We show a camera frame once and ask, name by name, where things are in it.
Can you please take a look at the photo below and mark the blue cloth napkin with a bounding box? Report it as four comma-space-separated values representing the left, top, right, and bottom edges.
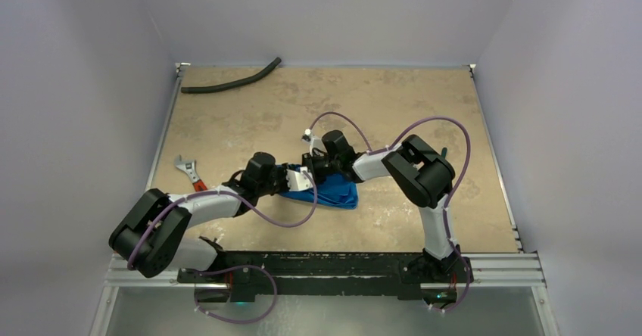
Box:
280, 164, 359, 210

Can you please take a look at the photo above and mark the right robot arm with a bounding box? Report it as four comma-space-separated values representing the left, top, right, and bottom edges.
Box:
302, 129, 455, 281

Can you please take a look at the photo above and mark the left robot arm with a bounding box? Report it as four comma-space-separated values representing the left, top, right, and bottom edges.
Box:
108, 152, 292, 282

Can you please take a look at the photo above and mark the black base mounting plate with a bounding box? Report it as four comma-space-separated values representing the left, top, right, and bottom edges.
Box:
178, 250, 474, 303

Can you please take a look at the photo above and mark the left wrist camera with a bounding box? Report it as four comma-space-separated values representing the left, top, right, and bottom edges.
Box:
285, 166, 313, 192

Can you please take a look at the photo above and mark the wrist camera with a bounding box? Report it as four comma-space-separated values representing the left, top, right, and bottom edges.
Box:
285, 166, 313, 192
301, 129, 326, 156

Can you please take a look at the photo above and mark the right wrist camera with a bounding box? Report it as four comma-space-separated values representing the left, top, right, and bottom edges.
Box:
301, 129, 326, 156

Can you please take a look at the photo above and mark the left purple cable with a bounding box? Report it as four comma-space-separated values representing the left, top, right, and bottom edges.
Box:
126, 170, 319, 325

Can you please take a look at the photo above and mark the red handled wrench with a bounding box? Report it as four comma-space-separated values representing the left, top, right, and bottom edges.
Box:
174, 154, 207, 191

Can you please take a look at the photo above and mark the black foam hose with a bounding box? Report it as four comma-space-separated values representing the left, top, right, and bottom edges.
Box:
180, 57, 283, 95

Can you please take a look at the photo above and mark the aluminium frame rail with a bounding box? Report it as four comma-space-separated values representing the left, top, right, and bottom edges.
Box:
104, 251, 546, 288

